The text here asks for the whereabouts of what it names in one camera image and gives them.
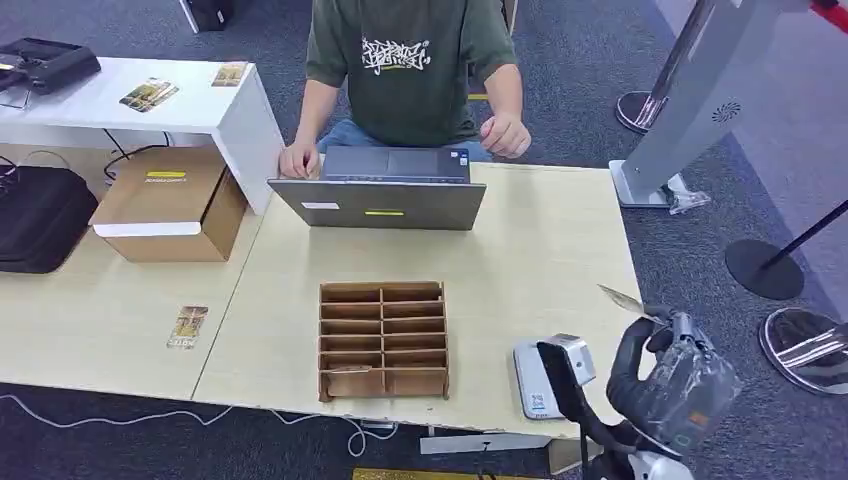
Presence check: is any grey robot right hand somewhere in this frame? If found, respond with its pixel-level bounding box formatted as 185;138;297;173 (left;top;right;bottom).
605;305;744;459

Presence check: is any person's right hand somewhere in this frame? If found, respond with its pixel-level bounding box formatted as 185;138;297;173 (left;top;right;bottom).
278;139;322;181

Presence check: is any person's left hand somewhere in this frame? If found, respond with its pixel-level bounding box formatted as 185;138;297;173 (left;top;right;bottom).
479;111;533;161

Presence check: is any grey laptop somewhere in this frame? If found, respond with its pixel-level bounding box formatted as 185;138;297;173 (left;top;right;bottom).
267;144;489;232

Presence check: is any white side desk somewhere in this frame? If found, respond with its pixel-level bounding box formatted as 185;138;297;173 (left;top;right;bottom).
0;55;287;217

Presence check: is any person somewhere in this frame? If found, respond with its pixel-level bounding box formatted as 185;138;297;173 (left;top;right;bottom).
278;0;533;181

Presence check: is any chrome stanchion with pole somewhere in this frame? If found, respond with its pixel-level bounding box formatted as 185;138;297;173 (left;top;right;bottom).
615;0;722;136

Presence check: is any chrome stanchion base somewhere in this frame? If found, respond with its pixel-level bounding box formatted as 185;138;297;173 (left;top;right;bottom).
758;307;848;397

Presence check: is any brown cardboard box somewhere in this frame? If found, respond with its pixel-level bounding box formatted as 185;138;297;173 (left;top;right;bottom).
88;144;249;264

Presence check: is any white card reader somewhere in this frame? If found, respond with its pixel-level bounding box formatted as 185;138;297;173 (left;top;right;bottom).
512;340;566;423

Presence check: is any black stanchion with pole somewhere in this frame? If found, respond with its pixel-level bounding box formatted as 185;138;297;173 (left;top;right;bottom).
724;200;848;302

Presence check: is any black box with white edge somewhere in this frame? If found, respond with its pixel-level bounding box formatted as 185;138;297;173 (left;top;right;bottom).
178;0;236;34

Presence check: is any silver kiosk stand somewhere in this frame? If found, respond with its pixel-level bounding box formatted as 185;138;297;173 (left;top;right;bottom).
608;0;816;217

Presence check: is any wooden card slot box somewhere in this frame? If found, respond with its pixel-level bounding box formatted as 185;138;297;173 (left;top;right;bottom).
317;280;451;404

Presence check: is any brown printed card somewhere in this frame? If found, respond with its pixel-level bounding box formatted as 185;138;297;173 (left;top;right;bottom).
166;305;210;351

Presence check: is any yellow strip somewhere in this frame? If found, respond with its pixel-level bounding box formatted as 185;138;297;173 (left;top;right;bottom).
352;467;552;480

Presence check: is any black fabric bag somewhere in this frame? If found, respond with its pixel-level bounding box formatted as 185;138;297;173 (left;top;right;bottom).
0;164;100;276

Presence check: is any black device case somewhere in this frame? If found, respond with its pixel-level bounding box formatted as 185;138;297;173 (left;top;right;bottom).
0;36;103;96

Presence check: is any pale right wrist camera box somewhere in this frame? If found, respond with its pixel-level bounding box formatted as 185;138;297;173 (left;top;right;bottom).
552;333;598;388

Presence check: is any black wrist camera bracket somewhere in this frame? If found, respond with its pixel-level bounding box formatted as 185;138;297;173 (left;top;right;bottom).
535;340;639;460

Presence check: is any black cable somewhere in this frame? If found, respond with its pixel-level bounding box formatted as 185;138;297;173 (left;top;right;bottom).
101;128;175;182

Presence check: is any white bracket under desk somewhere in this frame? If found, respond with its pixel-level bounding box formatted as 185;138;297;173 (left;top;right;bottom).
419;433;553;456

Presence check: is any white cable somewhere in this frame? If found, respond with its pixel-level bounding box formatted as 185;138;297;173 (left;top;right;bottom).
0;392;400;458

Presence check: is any red barrier strap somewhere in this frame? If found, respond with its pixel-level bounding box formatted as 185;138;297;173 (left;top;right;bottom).
809;0;848;34

